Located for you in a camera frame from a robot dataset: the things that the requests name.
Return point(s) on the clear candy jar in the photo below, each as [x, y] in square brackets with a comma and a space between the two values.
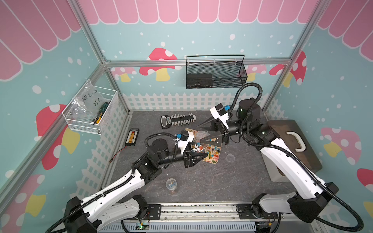
[171, 185]
[201, 134]
[196, 147]

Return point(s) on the black parallel charging board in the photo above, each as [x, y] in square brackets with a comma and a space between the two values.
[132, 137]

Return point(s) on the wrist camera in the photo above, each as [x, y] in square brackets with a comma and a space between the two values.
[221, 112]
[183, 139]

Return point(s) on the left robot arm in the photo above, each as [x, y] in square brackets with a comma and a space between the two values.
[92, 213]

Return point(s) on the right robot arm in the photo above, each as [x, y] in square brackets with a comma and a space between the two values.
[312, 194]

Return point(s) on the clear plastic zip bag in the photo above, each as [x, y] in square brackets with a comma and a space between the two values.
[86, 104]

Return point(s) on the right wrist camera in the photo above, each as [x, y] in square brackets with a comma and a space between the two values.
[221, 112]

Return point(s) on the pile of lollipops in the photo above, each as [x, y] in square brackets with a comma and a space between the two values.
[213, 154]

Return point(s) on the black wire mesh basket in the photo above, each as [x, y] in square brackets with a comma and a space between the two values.
[228, 71]

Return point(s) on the white wire basket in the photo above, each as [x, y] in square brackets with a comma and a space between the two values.
[86, 127]

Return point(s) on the floral rectangular tray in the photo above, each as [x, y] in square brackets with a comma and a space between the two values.
[194, 132]

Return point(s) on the black socket holder rail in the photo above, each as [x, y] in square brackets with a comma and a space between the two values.
[176, 120]

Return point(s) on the green tool in basket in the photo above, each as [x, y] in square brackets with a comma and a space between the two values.
[100, 114]

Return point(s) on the brown plastic toolbox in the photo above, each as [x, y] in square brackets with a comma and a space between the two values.
[295, 140]

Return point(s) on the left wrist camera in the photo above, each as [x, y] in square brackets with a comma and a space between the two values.
[183, 139]

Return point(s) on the black box in basket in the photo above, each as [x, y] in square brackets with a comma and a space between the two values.
[199, 80]

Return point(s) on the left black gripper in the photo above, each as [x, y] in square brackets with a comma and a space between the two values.
[191, 158]

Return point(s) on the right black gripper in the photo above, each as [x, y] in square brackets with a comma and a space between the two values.
[212, 138]

